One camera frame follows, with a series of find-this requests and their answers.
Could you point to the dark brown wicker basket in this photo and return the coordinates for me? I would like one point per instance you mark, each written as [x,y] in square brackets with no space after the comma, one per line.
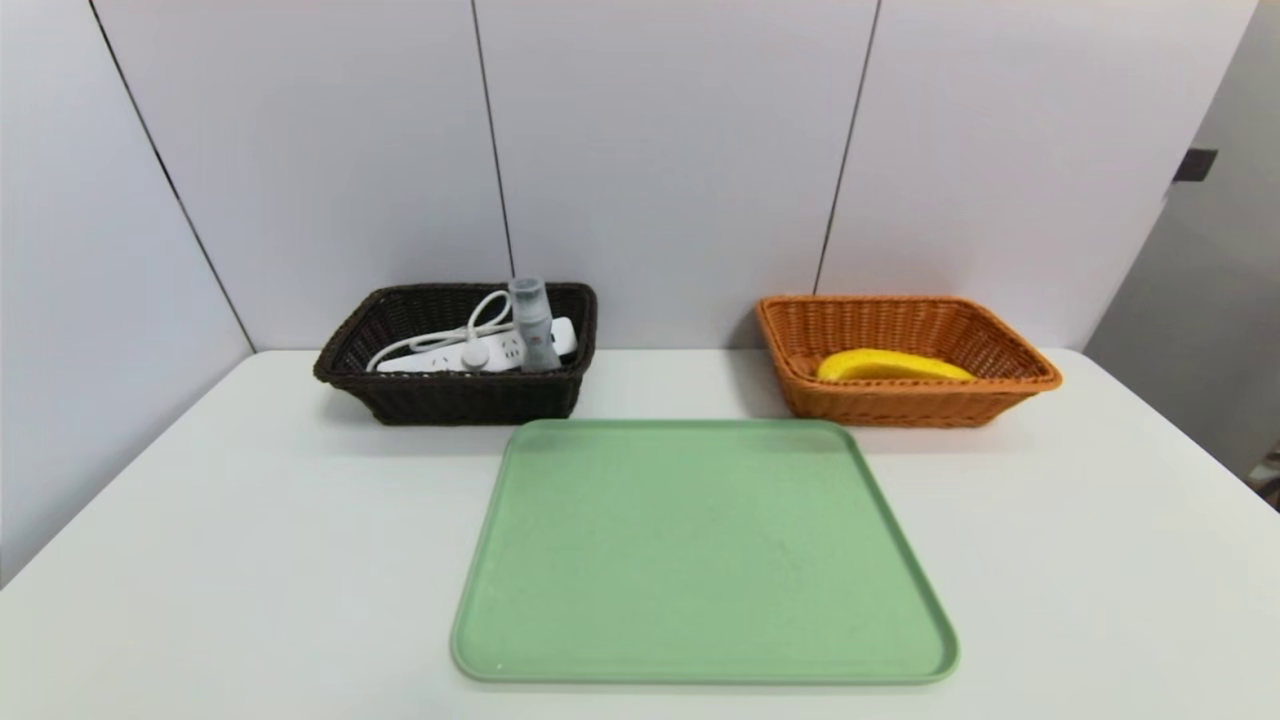
[450,398]

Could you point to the dark wall fixture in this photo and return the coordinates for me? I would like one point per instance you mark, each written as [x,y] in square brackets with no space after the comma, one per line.
[1195,165]

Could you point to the light green plastic tray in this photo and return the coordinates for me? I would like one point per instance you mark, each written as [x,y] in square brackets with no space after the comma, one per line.
[700,560]

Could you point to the orange wicker basket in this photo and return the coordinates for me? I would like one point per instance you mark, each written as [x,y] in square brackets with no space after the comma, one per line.
[900,405]

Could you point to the white bottle with clear cap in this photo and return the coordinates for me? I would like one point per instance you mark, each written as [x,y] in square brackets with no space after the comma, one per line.
[535,330]

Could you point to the yellow banana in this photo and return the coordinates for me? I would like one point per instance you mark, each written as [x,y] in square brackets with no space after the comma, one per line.
[890,365]

